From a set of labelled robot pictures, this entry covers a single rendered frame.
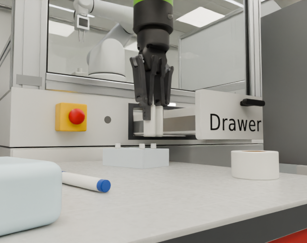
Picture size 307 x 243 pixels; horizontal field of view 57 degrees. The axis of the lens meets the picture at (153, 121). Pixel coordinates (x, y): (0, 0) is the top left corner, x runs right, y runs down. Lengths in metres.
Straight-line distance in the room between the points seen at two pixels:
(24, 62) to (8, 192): 0.61
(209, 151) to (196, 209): 0.83
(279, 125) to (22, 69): 0.65
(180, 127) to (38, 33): 0.44
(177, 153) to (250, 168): 0.56
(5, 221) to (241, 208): 0.18
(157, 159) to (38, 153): 0.32
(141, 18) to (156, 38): 0.06
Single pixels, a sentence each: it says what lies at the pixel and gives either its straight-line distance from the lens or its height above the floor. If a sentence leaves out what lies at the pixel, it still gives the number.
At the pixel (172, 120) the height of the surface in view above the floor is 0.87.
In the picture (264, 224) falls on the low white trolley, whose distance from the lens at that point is 0.27.
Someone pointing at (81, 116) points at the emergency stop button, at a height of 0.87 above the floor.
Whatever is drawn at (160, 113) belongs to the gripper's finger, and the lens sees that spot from 0.63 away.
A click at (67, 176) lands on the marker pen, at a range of 0.38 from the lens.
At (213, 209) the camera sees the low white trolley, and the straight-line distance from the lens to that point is 0.25.
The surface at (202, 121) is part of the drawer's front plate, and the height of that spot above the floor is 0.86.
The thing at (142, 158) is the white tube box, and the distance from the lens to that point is 0.56.
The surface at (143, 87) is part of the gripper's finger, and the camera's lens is 0.60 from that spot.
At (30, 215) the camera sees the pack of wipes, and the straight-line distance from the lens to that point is 0.20.
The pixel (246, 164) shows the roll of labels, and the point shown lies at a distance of 0.44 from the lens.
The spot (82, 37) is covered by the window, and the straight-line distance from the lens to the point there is 0.86.
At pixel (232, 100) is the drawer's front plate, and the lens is 0.69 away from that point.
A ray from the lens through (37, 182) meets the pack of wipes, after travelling 0.20.
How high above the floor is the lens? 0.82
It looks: 4 degrees up
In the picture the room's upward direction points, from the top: straight up
